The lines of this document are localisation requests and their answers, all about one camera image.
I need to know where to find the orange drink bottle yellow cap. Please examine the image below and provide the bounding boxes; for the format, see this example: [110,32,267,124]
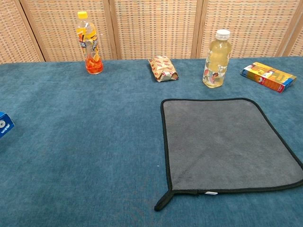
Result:
[75,10,104,75]

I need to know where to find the pale yellow drink bottle white cap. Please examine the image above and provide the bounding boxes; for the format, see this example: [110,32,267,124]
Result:
[202,29,232,89]

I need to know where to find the grey and green cloth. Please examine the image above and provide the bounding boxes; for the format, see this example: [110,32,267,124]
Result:
[154,97,303,212]

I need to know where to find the yellow and blue carton box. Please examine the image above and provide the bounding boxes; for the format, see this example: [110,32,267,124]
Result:
[240,61,297,94]

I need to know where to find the foil snack packet red print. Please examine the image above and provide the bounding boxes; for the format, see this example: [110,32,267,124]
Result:
[148,55,180,83]

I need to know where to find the teal table cloth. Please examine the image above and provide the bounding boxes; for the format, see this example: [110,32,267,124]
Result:
[0,56,303,227]

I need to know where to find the woven rattan folding screen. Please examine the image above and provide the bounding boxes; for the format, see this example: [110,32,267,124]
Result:
[0,0,303,65]

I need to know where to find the blue cardboard box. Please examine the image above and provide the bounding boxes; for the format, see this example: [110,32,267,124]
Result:
[0,111,15,139]

